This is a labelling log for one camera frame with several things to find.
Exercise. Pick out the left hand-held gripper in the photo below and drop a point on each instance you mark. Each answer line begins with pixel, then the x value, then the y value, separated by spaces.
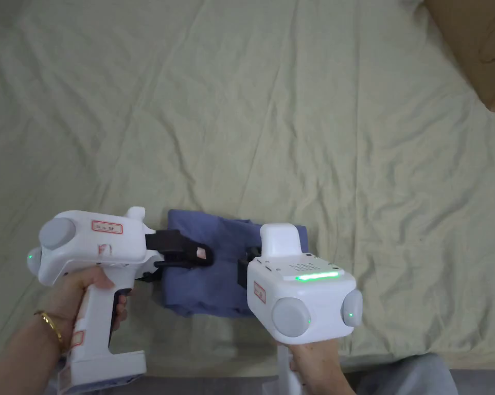
pixel 87 242

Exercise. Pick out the person's right hand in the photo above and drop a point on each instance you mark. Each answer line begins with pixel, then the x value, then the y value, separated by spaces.
pixel 321 370

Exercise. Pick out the blue garment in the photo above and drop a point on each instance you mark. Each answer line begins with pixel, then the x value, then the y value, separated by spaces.
pixel 214 284

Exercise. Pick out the brown cardboard carton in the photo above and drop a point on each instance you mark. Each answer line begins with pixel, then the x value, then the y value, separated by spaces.
pixel 478 49

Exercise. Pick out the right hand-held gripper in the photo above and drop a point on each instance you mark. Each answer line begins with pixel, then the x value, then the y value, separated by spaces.
pixel 301 296

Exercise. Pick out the person's left hand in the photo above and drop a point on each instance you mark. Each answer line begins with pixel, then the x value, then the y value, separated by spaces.
pixel 68 292

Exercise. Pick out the person's left forearm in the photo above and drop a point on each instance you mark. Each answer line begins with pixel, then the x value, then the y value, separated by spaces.
pixel 17 354

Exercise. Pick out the person's legs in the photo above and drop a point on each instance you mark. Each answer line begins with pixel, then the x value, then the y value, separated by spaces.
pixel 400 376

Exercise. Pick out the bed with pale green sheet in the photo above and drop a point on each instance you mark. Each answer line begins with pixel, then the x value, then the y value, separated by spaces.
pixel 247 123

